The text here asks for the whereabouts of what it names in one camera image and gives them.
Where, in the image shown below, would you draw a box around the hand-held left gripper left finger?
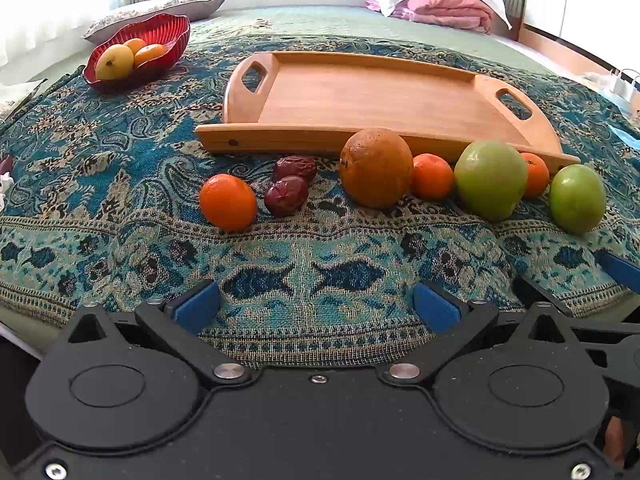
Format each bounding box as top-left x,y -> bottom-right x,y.
60,280 -> 253,387

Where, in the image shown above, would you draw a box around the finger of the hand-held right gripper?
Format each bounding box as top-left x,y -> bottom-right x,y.
597,252 -> 640,297
514,275 -> 581,317

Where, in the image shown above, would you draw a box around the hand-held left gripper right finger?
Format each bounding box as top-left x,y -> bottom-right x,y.
377,280 -> 576,387

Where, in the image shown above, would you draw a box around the small green pear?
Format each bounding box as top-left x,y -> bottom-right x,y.
548,164 -> 607,235

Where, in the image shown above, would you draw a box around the small mandarin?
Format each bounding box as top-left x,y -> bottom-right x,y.
411,153 -> 456,200
199,174 -> 258,232
517,152 -> 551,198

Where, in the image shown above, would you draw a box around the red date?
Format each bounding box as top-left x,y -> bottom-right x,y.
263,176 -> 310,218
272,156 -> 318,183

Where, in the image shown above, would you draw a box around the large orange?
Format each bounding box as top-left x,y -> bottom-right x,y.
339,128 -> 414,209

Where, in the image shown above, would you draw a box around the wooden tray with handles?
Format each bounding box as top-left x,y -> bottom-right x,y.
195,51 -> 581,173

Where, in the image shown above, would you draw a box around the blue paisley patterned blanket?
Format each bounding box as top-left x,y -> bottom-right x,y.
0,20 -> 640,366

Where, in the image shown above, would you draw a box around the white charger plugs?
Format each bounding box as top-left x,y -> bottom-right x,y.
602,67 -> 640,103

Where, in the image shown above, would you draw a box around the yellow mango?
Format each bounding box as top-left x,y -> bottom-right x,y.
95,44 -> 135,82

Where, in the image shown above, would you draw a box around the white and wood cabinet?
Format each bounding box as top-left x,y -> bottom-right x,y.
517,0 -> 640,77

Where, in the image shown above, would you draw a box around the newspaper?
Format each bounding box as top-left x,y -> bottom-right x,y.
0,79 -> 48,121

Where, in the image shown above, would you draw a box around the red glass fruit bowl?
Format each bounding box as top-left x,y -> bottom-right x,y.
82,12 -> 192,93

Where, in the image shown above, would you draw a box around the folded pink blanket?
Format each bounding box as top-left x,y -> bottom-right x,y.
365,0 -> 493,33

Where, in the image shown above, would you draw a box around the floral pillow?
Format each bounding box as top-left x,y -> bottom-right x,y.
82,0 -> 228,43

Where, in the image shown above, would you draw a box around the green quilted bedspread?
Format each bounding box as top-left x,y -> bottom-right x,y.
190,5 -> 561,76

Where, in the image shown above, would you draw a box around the white sheer curtain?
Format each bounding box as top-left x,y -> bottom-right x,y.
0,0 -> 381,71

